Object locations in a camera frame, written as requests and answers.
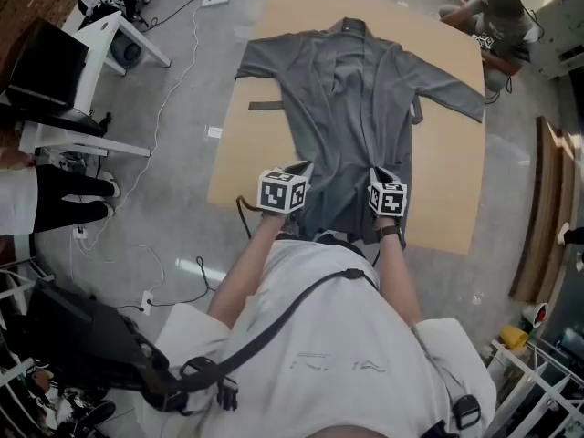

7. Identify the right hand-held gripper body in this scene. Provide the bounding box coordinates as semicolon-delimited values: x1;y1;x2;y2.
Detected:
368;181;408;218

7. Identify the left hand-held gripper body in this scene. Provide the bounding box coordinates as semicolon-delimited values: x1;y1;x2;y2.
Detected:
256;166;312;214

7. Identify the grey robe garment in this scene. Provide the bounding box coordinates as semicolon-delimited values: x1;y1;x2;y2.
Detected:
235;16;485;245

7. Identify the person's right forearm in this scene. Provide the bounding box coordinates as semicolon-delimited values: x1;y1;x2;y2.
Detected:
373;216;423;328

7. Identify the black shoulder pack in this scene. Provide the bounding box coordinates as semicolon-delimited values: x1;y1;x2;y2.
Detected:
26;285;183;412

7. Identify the person's left forearm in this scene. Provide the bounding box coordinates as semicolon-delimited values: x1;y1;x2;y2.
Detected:
207;212;293;326

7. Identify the person's white t-shirt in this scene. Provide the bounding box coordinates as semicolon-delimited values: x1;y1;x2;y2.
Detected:
136;238;498;438

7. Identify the wooden step platform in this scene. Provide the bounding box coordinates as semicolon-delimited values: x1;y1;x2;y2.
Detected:
508;115;583;305

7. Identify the yellow container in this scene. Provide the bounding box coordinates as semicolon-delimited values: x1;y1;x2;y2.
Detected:
501;324;530;350

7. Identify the white red paper cup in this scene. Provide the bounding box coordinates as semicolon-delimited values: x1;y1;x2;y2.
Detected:
522;302;551;329

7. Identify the grey locker cabinet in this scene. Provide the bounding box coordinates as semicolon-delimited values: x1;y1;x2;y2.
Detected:
531;0;584;81

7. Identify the white desk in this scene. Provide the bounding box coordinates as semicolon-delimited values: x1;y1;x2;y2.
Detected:
17;9;172;159

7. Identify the black monitor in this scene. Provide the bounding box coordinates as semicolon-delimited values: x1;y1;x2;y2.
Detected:
0;18;107;139

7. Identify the black floor cable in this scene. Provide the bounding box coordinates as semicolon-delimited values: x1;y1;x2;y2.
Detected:
116;255;220;309

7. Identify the black chest strap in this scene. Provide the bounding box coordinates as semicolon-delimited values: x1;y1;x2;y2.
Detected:
180;266;380;399

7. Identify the long white cable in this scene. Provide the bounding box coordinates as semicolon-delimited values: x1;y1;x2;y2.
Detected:
70;0;214;291

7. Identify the white wire shelf rack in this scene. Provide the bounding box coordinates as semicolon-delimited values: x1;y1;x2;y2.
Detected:
0;262;51;438
485;335;584;438

